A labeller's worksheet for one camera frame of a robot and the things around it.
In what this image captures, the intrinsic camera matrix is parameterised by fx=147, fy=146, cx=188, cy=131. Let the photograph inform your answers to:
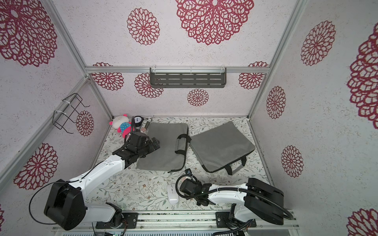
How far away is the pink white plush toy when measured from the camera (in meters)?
1.08

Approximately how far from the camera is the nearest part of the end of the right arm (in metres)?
0.60

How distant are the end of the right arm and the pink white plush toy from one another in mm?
630
